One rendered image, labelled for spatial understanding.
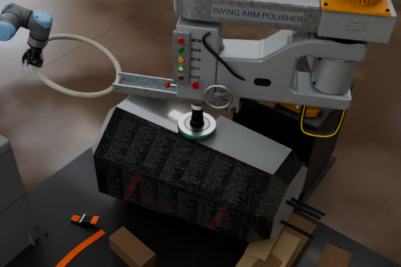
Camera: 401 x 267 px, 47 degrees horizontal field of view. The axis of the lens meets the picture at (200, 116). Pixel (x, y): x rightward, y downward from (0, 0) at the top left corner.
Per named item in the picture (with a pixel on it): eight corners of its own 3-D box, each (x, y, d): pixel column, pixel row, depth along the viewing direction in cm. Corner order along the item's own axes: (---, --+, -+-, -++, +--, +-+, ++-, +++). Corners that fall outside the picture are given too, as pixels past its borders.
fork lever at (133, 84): (243, 93, 251) (244, 85, 248) (239, 114, 237) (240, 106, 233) (120, 75, 257) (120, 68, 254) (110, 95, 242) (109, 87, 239)
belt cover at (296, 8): (378, 24, 217) (388, -10, 207) (385, 51, 198) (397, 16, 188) (179, 3, 227) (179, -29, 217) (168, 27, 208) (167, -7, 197)
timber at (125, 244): (110, 248, 290) (108, 237, 283) (124, 236, 298) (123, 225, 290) (142, 278, 275) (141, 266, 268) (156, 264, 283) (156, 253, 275)
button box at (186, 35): (190, 81, 228) (191, 31, 210) (188, 84, 226) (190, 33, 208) (173, 80, 229) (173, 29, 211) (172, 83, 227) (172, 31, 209)
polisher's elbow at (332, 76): (307, 73, 235) (314, 39, 223) (344, 74, 235) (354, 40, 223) (313, 95, 220) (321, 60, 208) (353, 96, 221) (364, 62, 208)
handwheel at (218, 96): (233, 100, 235) (236, 76, 225) (231, 112, 227) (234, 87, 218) (204, 96, 236) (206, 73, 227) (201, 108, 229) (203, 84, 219)
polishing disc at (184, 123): (171, 130, 254) (171, 129, 253) (188, 109, 269) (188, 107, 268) (206, 142, 248) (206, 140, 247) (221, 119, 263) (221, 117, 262)
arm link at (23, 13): (0, 7, 205) (28, 17, 208) (8, -3, 214) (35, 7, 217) (-4, 25, 210) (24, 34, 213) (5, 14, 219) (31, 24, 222)
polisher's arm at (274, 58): (340, 103, 246) (364, 21, 215) (344, 132, 229) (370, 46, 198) (205, 87, 254) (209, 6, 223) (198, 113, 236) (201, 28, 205)
